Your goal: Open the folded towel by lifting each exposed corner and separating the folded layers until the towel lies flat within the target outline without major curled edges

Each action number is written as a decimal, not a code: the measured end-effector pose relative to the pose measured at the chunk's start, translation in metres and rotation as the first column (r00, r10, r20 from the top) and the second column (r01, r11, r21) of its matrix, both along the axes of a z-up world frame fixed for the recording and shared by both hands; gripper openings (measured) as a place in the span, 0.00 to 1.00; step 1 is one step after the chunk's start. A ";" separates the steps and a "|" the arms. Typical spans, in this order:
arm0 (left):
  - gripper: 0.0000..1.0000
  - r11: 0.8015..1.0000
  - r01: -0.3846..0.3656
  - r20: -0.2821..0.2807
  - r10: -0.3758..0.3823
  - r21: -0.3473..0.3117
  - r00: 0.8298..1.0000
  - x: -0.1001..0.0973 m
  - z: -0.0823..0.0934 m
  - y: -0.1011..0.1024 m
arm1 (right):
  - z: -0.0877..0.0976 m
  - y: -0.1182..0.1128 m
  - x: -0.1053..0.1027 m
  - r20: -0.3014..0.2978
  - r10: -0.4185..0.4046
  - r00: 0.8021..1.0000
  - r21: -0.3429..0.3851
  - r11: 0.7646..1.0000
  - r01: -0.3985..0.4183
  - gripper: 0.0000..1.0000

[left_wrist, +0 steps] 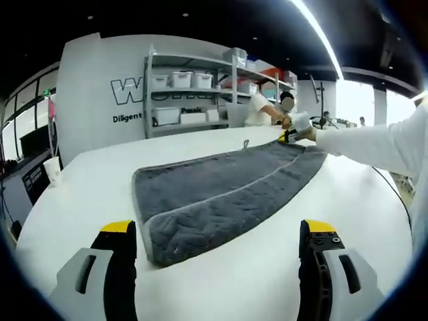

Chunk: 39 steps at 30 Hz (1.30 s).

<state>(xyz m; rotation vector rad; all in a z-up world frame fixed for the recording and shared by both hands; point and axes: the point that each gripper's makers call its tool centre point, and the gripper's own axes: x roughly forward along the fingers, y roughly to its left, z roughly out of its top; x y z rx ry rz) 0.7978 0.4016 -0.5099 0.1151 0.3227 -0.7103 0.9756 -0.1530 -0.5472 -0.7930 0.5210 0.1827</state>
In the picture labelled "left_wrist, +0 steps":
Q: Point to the ceiling light strip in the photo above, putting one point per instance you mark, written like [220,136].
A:
[317,36]

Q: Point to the black monitor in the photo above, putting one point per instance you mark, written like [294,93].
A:
[35,143]

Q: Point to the grey lidded storage box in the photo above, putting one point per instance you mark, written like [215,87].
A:
[238,57]

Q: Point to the grey metal shelf rack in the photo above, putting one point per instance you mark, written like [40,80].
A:
[274,83]
[187,97]

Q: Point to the person's right hand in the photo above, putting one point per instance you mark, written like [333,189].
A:
[307,134]

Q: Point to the pink hanging cloth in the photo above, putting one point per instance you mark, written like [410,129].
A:
[51,107]

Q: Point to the small white storage box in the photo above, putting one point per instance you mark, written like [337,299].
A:
[212,115]
[193,118]

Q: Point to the large white storage box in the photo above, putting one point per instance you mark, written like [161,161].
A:
[166,116]

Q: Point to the grey towel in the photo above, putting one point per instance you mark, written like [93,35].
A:
[214,194]

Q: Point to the white paper cup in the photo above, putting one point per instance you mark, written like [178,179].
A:
[53,172]

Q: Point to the black tripod stand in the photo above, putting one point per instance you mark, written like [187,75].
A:
[321,103]

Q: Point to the person's white shirt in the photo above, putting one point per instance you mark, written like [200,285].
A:
[421,217]

